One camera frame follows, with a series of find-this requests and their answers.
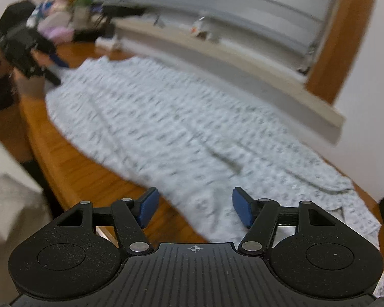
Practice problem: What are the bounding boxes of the green potted plant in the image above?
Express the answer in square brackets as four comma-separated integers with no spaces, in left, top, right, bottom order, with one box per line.
[71,0,94,17]

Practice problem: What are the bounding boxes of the person's left hand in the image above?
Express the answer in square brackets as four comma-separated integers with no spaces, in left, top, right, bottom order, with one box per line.
[13,56,51,101]

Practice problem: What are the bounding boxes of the black device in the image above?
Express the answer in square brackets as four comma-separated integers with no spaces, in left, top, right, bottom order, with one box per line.
[100,3,148,19]

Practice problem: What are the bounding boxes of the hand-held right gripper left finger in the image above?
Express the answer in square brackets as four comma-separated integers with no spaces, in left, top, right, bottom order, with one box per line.
[55,187,160,257]

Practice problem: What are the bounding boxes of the person's beige jacket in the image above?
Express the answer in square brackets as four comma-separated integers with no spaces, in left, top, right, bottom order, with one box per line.
[0,166,62,307]

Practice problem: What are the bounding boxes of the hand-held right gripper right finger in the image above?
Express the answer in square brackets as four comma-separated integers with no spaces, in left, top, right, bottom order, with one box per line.
[232,187,334,257]

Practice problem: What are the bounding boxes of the small bottle orange label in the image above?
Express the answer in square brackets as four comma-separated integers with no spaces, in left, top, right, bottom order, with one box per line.
[191,15,220,43]

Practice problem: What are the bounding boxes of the wooden window frame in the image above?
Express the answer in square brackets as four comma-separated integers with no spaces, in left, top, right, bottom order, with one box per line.
[68,0,380,105]

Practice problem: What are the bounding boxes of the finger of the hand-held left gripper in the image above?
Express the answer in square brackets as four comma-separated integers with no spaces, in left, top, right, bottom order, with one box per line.
[49,50,70,70]
[39,67,62,87]

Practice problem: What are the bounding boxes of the patterned white pajama shirt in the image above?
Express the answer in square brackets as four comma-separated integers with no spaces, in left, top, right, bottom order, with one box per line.
[45,55,383,299]

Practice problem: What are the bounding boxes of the grey window blind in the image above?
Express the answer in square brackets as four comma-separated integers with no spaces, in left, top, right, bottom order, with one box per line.
[82,0,344,75]

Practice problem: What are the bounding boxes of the pink purple cloth pile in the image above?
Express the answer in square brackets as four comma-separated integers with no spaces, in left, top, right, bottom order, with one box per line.
[36,0,76,41]

